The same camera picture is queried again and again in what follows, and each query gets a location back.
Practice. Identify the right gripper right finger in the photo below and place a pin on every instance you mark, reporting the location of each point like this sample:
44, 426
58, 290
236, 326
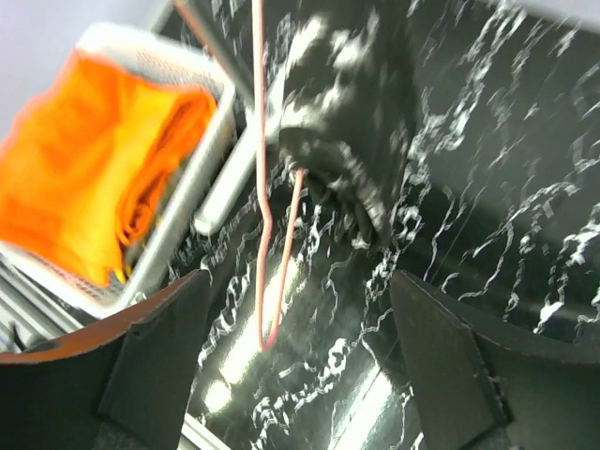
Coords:
482, 383

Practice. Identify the black and white trousers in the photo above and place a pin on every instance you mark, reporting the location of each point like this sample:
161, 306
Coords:
349, 112

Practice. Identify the white and steel clothes rack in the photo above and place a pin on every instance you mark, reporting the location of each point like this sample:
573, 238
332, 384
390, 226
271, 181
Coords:
235, 169

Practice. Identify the orange trousers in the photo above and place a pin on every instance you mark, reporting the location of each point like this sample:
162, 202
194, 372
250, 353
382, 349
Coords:
86, 163

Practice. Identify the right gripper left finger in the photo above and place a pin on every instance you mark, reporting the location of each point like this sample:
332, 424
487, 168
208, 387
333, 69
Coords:
132, 371

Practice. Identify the white perforated plastic basket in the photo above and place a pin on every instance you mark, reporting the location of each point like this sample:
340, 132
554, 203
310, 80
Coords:
163, 60

